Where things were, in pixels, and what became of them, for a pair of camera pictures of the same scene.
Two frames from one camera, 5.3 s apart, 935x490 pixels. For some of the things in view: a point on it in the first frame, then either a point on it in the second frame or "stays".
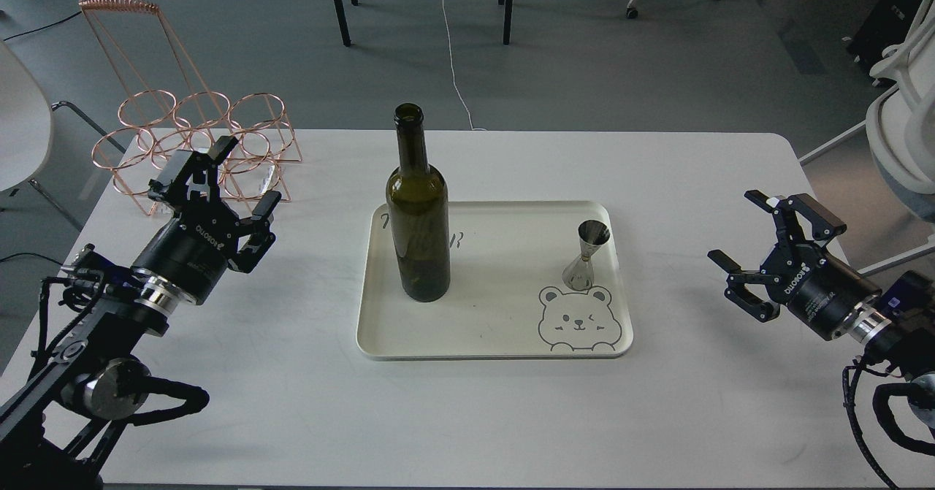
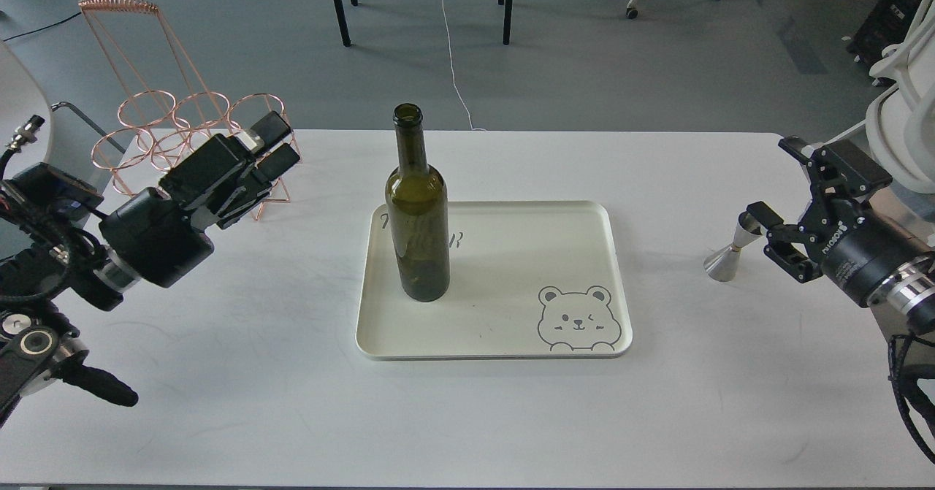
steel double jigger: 578,275 to 723,265
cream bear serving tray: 507,296 stays
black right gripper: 821,291 to 852,247
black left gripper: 188,253 to 155,237
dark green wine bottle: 418,214 stays
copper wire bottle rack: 165,109 stays
